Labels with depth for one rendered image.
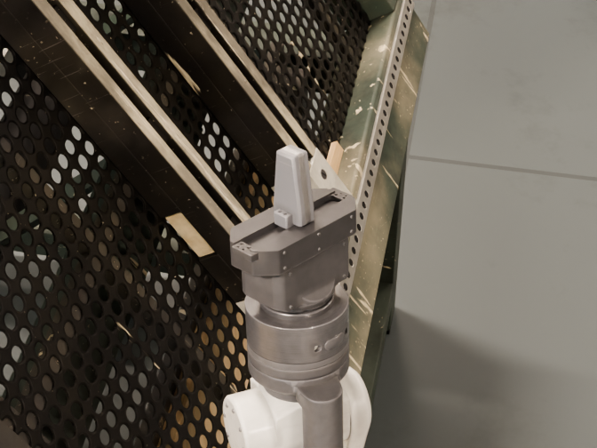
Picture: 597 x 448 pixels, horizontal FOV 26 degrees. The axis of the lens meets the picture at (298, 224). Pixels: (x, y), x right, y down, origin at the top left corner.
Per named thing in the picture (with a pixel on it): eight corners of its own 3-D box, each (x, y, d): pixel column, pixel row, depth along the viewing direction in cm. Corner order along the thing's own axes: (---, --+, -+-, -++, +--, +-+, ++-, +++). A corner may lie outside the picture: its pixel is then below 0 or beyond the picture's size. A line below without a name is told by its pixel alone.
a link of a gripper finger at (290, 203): (306, 156, 101) (307, 225, 104) (277, 144, 103) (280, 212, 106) (291, 163, 100) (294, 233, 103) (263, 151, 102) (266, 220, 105)
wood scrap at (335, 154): (328, 188, 209) (334, 187, 209) (321, 179, 208) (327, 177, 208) (338, 152, 216) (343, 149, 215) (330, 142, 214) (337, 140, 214)
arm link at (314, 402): (326, 301, 116) (328, 403, 122) (212, 329, 113) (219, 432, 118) (379, 369, 107) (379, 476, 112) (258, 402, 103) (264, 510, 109)
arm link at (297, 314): (387, 208, 106) (386, 329, 112) (303, 172, 112) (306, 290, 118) (279, 268, 98) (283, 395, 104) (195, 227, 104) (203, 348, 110)
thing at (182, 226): (199, 258, 173) (217, 252, 171) (163, 218, 169) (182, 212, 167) (204, 242, 175) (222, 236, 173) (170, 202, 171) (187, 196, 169)
